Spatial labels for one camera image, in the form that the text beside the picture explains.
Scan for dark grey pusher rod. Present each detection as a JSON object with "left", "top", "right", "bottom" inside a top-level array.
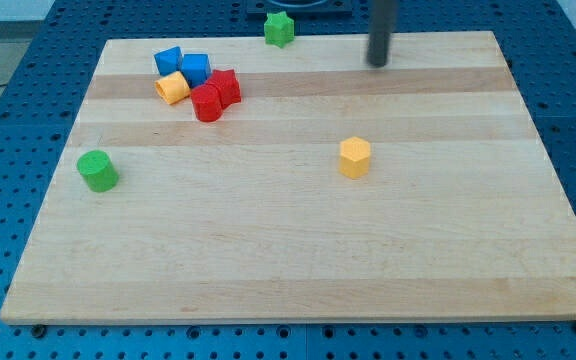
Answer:
[{"left": 366, "top": 0, "right": 398, "bottom": 68}]

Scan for yellow hexagon block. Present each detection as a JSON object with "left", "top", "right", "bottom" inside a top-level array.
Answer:
[{"left": 339, "top": 137, "right": 371, "bottom": 179}]

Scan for wooden board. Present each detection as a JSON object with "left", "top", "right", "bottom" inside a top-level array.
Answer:
[{"left": 0, "top": 31, "right": 576, "bottom": 326}]

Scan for green star block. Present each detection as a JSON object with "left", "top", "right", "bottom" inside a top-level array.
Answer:
[{"left": 264, "top": 11, "right": 295, "bottom": 48}]

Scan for red star block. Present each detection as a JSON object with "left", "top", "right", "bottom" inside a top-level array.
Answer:
[{"left": 206, "top": 69, "right": 242, "bottom": 109}]

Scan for blue pentagon block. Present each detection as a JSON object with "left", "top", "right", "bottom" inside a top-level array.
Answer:
[{"left": 180, "top": 53, "right": 212, "bottom": 88}]

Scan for red cylinder block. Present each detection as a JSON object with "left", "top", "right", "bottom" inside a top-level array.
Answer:
[{"left": 191, "top": 84, "right": 223, "bottom": 122}]

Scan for blue cube block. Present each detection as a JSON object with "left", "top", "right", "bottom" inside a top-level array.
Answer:
[{"left": 154, "top": 46, "right": 183, "bottom": 76}]

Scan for yellow heart block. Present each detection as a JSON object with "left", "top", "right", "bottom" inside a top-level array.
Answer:
[{"left": 154, "top": 71, "right": 191, "bottom": 105}]

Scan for green cylinder block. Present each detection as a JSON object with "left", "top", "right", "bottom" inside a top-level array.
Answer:
[{"left": 76, "top": 150, "right": 119, "bottom": 192}]

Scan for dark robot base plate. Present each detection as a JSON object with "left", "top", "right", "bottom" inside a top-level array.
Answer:
[{"left": 242, "top": 0, "right": 353, "bottom": 17}]

